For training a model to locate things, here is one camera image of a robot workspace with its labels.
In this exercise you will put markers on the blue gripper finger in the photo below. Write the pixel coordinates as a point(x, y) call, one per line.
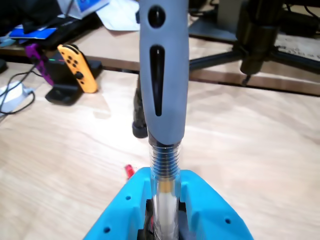
point(125, 212)
point(210, 210)

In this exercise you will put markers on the red pen with white grip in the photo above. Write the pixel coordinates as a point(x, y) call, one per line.
point(130, 172)

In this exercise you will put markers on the clear pen with grey grip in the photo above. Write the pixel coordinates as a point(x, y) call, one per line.
point(172, 87)

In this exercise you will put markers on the black controller charging dock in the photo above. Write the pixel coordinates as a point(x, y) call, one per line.
point(62, 93)

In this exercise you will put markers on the orange game controller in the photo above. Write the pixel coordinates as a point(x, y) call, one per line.
point(77, 67)

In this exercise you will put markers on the white small device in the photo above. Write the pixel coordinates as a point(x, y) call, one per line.
point(13, 97)

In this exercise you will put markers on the purple game controller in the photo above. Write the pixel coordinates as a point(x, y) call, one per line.
point(41, 65)

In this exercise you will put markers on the grey monitor stand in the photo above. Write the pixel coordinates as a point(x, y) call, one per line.
point(212, 27)

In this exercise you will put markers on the printed paper sheet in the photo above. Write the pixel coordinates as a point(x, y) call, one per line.
point(297, 47)

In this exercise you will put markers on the white paper sheets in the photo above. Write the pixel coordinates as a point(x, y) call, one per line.
point(117, 20)

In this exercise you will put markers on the blue folder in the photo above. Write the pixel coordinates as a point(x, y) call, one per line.
point(32, 33)

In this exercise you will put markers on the white blue printed carton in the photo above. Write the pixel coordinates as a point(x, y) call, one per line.
point(87, 6)

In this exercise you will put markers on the black camera tripod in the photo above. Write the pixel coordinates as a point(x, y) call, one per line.
point(257, 37)

